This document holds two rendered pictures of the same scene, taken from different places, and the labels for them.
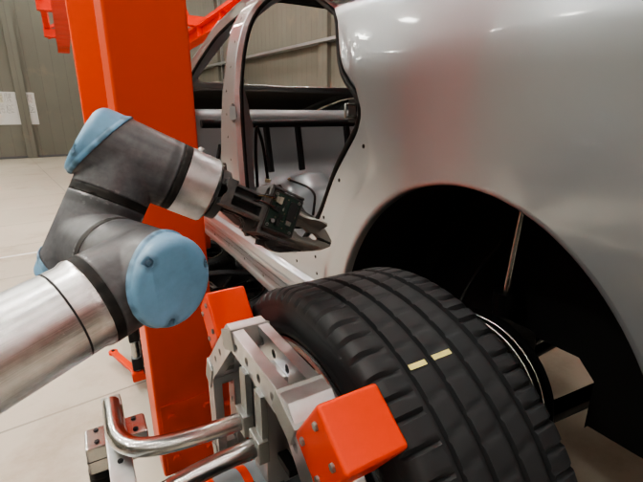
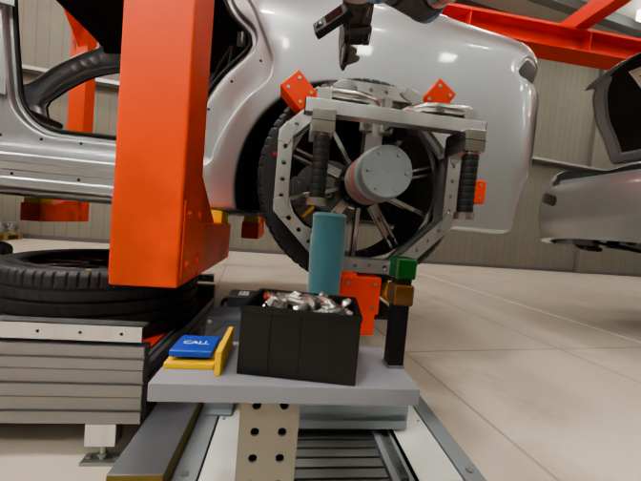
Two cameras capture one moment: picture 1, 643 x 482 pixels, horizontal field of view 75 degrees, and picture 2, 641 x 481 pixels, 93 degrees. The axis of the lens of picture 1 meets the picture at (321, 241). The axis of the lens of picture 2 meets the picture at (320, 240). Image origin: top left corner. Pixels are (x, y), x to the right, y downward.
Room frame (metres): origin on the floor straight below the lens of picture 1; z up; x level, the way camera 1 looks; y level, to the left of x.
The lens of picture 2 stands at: (0.27, 0.95, 0.71)
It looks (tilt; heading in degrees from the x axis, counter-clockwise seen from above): 3 degrees down; 293
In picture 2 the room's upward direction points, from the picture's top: 5 degrees clockwise
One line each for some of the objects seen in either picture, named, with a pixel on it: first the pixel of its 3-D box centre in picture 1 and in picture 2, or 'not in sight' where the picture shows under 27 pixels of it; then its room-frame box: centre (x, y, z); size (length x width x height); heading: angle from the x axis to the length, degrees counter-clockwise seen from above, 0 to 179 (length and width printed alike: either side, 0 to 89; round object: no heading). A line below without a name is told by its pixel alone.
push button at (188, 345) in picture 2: not in sight; (196, 348); (0.66, 0.55, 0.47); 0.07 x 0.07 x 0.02; 30
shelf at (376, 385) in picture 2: not in sight; (289, 369); (0.52, 0.46, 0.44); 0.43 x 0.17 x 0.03; 30
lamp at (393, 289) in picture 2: not in sight; (400, 293); (0.35, 0.36, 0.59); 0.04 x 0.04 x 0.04; 30
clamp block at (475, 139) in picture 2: not in sight; (464, 144); (0.26, 0.16, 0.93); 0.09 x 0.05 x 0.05; 120
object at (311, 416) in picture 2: not in sight; (321, 385); (0.64, -0.05, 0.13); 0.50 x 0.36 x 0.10; 30
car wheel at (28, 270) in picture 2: not in sight; (108, 286); (1.50, 0.18, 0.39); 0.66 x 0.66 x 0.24
